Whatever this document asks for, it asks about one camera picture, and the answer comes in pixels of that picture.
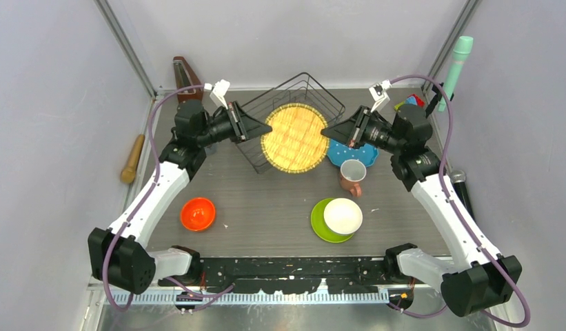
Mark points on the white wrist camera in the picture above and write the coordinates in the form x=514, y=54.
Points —
x=379, y=94
x=218, y=91

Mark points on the brown wooden metronome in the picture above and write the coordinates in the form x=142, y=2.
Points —
x=184, y=77

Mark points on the orange bowl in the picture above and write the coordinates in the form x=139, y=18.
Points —
x=198, y=214

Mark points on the mint green microphone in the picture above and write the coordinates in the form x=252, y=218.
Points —
x=460, y=53

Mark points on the pink ceramic mug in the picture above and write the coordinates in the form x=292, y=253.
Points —
x=352, y=172

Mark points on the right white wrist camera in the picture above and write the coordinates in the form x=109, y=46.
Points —
x=379, y=94

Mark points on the colourful toy blocks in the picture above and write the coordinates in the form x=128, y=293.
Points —
x=412, y=99

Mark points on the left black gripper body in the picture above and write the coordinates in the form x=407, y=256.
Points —
x=220, y=129

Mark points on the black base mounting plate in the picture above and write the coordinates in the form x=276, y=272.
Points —
x=293, y=275

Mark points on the blue polka dot plate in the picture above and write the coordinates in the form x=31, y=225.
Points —
x=338, y=153

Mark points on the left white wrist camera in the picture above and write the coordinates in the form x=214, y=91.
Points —
x=218, y=91

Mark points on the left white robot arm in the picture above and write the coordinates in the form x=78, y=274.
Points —
x=118, y=254

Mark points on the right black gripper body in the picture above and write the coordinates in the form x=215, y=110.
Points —
x=378, y=134

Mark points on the black handheld microphone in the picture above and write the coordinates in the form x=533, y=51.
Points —
x=458, y=179

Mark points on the wooden rolling pin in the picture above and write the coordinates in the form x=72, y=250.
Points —
x=129, y=171

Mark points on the grey ceramic mug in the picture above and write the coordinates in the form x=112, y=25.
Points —
x=211, y=149

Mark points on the yellow woven bamboo plate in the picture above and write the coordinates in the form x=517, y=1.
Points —
x=295, y=144

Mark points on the white ribbed bowl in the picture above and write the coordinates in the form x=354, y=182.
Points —
x=343, y=216

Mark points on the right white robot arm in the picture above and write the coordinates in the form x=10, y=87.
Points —
x=479, y=276

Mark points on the green plate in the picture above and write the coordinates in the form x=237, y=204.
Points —
x=321, y=229

